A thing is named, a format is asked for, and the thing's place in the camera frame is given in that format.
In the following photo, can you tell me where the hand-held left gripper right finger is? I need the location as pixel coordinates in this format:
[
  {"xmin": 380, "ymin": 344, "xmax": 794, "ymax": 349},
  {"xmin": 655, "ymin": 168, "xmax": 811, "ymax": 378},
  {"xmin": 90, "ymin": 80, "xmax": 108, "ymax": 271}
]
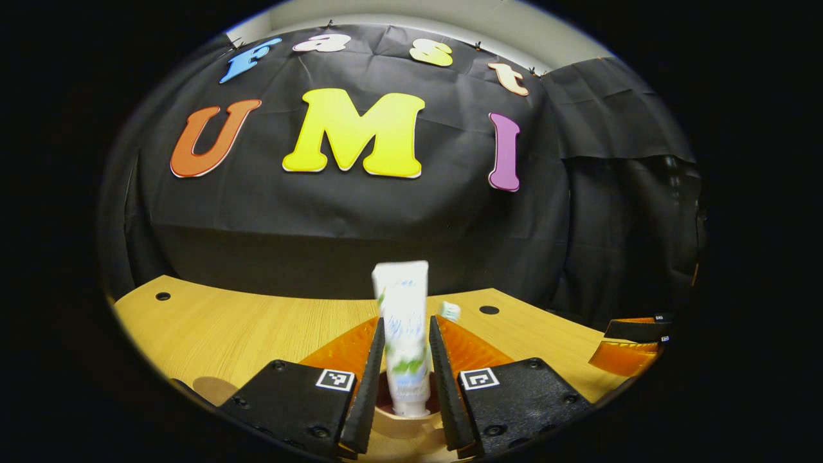
[{"xmin": 428, "ymin": 314, "xmax": 595, "ymax": 460}]

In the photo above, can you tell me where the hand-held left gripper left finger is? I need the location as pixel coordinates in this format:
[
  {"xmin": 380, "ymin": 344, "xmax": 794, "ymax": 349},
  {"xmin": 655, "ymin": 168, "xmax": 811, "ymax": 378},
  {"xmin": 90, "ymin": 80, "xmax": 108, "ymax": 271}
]
[{"xmin": 217, "ymin": 315, "xmax": 386, "ymax": 460}]

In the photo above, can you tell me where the beige cup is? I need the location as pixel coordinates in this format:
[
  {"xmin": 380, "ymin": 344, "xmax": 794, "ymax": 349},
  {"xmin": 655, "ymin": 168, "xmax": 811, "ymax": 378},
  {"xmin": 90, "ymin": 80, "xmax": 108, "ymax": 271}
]
[{"xmin": 370, "ymin": 370, "xmax": 454, "ymax": 463}]

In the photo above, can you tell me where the white toothpaste tube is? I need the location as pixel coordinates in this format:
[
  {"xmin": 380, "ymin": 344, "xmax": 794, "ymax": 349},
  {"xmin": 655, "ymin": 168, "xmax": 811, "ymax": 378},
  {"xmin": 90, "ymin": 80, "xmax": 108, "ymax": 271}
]
[{"xmin": 372, "ymin": 260, "xmax": 433, "ymax": 417}]

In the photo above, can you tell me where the wooden desktop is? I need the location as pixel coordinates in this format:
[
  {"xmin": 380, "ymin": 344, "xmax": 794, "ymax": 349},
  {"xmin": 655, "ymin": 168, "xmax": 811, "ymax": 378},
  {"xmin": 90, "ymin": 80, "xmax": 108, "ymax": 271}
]
[{"xmin": 113, "ymin": 275, "xmax": 634, "ymax": 463}]

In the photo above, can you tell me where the black backdrop cloth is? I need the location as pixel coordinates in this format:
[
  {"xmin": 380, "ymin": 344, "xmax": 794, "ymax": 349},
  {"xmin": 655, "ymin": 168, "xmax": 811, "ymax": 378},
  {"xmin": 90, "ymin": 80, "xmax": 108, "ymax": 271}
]
[{"xmin": 96, "ymin": 24, "xmax": 708, "ymax": 332}]

